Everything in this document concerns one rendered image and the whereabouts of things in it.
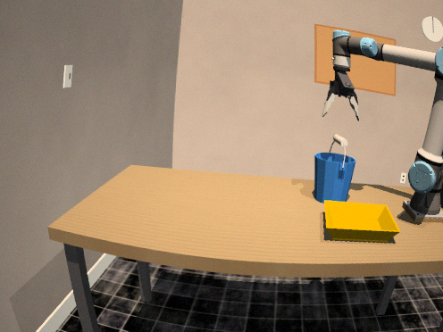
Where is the blue pail with white handle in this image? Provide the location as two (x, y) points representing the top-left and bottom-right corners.
(314, 134), (355, 203)

